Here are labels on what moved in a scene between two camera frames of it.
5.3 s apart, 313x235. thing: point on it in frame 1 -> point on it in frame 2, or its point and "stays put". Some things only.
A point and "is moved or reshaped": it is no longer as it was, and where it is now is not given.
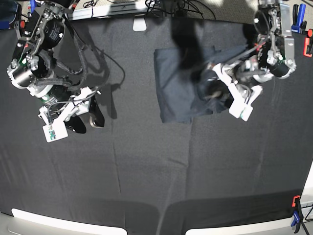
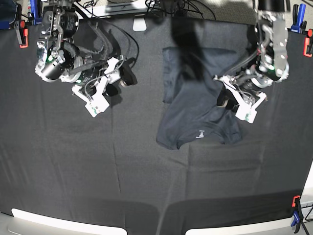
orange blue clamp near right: (298, 214) stays put
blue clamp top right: (299, 26) stays put
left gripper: (74, 105) -> (99, 103)
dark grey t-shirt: (178, 73) is moved or reshaped
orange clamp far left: (22, 26) stays put
